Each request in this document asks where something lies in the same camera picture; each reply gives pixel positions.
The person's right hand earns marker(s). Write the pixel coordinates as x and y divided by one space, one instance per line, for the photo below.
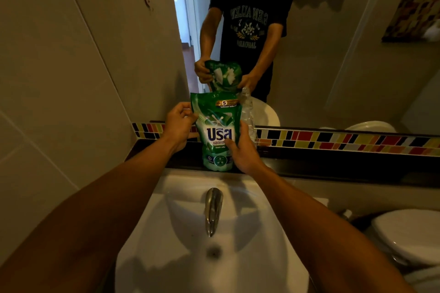
245 157

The person's left hand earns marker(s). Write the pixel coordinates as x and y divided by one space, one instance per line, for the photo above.
175 128

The person's left thumb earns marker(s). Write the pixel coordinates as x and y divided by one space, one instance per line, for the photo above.
191 120

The person's right thumb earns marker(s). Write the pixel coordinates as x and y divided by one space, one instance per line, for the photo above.
232 147

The green detergent refill pouch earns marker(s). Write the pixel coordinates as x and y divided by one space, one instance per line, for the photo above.
216 121

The person's right forearm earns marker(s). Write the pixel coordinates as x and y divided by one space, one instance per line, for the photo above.
323 234

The person's left forearm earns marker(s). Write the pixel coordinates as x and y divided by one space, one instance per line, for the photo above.
89 217

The clear plastic bottle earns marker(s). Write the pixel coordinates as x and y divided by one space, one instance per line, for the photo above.
248 110

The chrome faucet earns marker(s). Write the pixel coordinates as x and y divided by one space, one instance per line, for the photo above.
213 210

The sink drain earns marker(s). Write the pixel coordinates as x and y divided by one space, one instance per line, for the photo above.
213 252

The white ceramic sink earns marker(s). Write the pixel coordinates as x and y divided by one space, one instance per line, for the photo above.
172 251

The small white plumbing fitting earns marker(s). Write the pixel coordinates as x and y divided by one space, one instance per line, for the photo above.
345 214

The white toilet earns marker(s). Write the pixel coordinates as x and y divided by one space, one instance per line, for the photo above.
409 234

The wall mirror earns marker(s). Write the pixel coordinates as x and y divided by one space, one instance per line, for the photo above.
326 62

